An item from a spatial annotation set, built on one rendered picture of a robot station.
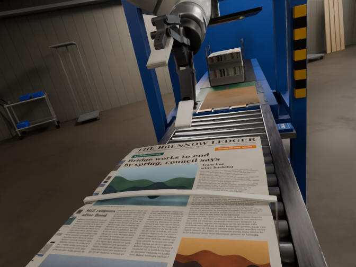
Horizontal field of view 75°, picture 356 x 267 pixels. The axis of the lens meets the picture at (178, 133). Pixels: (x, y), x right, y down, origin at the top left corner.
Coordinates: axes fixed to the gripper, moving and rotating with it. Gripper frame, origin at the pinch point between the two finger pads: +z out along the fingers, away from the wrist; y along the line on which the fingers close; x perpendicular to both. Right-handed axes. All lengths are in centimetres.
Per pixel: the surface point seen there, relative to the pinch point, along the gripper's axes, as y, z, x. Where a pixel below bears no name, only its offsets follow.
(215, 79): 106, -143, 15
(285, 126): 75, -54, -29
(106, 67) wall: 231, -423, 308
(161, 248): 2.2, 22.8, -1.5
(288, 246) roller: 32.6, 13.8, -17.4
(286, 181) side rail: 43.0, -6.5, -20.4
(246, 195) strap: 5.6, 15.1, -10.7
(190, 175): 8.8, 10.0, -1.9
